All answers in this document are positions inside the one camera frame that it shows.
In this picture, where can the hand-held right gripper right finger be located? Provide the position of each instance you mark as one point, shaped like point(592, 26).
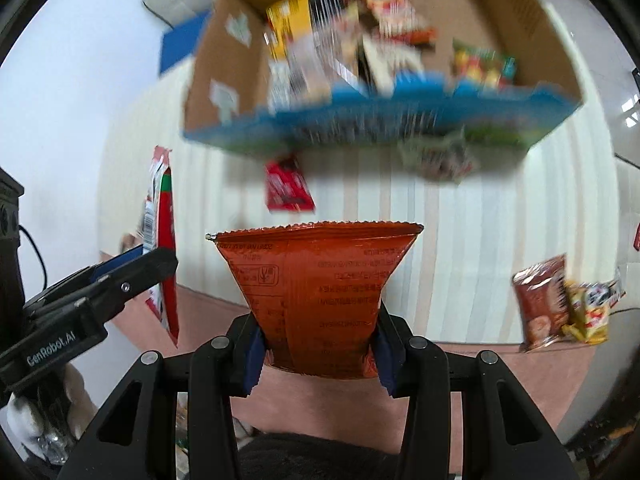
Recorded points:
point(385, 360)

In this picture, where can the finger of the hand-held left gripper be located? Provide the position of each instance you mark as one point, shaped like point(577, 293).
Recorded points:
point(117, 261)
point(145, 275)

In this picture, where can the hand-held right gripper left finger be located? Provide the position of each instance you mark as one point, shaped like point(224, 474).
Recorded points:
point(250, 365)

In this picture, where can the red striped snack packet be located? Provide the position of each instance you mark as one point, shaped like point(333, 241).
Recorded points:
point(165, 220)

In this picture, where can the brown snack packet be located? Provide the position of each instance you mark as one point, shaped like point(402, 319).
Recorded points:
point(540, 305)

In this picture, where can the red triangular snack packet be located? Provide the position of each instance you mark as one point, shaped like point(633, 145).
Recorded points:
point(287, 187)

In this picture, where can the small grey snack packet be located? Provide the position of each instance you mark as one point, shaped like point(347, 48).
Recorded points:
point(440, 160)

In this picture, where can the yellow owl snack packet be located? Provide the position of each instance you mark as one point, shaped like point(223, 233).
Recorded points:
point(590, 312)

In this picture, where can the cardboard box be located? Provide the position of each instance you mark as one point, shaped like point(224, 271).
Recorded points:
point(225, 60)

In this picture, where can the clear bread packet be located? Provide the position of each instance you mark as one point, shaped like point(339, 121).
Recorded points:
point(300, 77)

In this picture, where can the white cookie packet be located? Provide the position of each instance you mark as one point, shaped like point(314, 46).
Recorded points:
point(345, 55)

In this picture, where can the green candy packet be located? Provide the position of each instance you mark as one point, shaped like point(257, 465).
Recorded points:
point(482, 62)

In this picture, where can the black snack packet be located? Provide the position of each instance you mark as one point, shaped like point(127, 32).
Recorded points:
point(327, 7)

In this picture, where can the dark fleece clothing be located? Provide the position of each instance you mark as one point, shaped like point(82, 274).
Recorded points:
point(310, 460)

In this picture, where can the striped pink cat tablecloth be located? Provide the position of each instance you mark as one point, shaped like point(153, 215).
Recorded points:
point(360, 195)

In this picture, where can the blue seat cushion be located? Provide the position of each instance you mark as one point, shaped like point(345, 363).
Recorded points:
point(182, 45)

